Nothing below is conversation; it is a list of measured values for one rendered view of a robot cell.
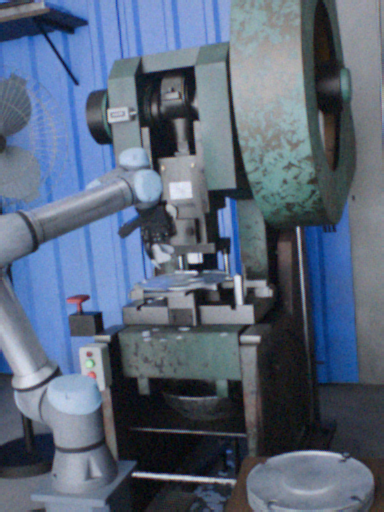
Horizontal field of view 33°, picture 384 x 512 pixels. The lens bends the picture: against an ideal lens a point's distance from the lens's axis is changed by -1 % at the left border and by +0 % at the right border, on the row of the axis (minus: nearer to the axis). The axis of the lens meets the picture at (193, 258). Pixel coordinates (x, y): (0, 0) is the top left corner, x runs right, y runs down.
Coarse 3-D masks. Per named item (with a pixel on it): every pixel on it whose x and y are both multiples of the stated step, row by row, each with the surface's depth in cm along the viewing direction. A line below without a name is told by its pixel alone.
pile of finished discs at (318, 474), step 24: (288, 456) 164; (312, 456) 163; (336, 456) 162; (264, 480) 153; (288, 480) 151; (312, 480) 150; (336, 480) 149; (360, 480) 149; (264, 504) 143; (288, 504) 141; (312, 504) 140; (336, 504) 139; (360, 504) 139
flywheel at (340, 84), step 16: (320, 0) 204; (320, 16) 207; (320, 32) 212; (320, 48) 216; (320, 64) 189; (336, 64) 187; (320, 80) 186; (336, 80) 185; (320, 96) 187; (336, 96) 186; (352, 96) 194; (320, 112) 192; (336, 112) 192; (320, 128) 192; (336, 128) 225; (336, 144) 224; (336, 160) 222
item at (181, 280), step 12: (156, 276) 216; (168, 276) 217; (180, 276) 210; (192, 276) 209; (204, 276) 210; (216, 276) 208; (228, 276) 205; (144, 288) 198; (156, 288) 194; (168, 288) 195; (180, 288) 191; (192, 288) 192
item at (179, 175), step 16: (160, 160) 206; (176, 160) 205; (192, 160) 203; (160, 176) 207; (176, 176) 205; (192, 176) 204; (176, 192) 206; (192, 192) 204; (176, 208) 207; (192, 208) 205; (176, 224) 205; (192, 224) 203; (208, 224) 206; (176, 240) 206; (192, 240) 204; (208, 240) 206
